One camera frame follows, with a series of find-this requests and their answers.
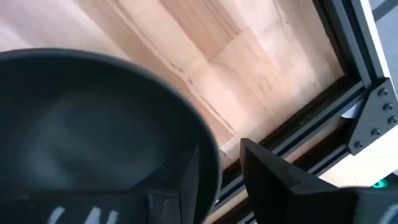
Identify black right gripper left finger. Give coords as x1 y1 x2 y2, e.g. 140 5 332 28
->
0 145 200 224

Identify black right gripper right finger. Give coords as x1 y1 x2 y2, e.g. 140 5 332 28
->
239 138 398 224

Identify black bowl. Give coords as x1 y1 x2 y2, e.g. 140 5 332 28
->
0 47 223 224

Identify black aluminium table frame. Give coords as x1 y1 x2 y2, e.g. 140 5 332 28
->
205 0 391 224

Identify black corner bracket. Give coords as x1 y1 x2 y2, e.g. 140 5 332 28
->
347 77 398 156

